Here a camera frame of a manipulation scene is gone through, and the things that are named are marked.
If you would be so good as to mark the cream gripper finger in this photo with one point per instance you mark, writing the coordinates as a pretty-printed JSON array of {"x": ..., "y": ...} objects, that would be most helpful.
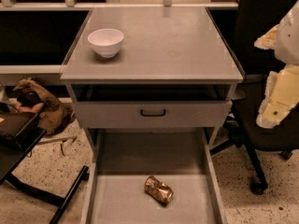
[
  {"x": 268, "y": 40},
  {"x": 281, "y": 96}
]

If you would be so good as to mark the crushed orange can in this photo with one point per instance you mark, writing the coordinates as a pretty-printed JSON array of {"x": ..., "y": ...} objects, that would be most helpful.
[{"x": 158, "y": 190}]

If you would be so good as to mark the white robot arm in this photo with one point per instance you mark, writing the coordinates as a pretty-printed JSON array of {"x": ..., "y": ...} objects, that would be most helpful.
[{"x": 287, "y": 40}]

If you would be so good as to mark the grey top drawer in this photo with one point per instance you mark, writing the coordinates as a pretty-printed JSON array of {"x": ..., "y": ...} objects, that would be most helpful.
[{"x": 138, "y": 115}]

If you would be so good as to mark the grey drawer cabinet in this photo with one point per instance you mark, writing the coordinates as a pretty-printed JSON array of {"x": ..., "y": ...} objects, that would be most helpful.
[{"x": 168, "y": 54}]

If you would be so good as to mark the open grey middle drawer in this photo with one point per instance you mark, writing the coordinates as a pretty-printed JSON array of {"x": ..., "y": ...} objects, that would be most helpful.
[{"x": 123, "y": 161}]

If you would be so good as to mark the white ceramic bowl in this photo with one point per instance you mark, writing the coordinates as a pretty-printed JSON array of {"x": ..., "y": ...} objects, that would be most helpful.
[{"x": 106, "y": 42}]

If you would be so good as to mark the brown crumpled jacket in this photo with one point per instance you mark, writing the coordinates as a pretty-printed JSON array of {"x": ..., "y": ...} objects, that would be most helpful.
[{"x": 53, "y": 116}]

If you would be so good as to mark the black side table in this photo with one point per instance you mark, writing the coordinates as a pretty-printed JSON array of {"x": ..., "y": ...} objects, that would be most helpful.
[{"x": 53, "y": 167}]

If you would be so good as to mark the dark box on table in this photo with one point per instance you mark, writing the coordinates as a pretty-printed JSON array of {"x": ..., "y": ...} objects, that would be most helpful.
[{"x": 16, "y": 127}]

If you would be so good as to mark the grey desk frame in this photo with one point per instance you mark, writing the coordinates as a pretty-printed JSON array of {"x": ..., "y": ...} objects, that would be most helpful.
[{"x": 24, "y": 16}]

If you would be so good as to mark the black drawer handle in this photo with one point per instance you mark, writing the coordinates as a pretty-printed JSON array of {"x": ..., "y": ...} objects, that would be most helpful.
[{"x": 152, "y": 113}]

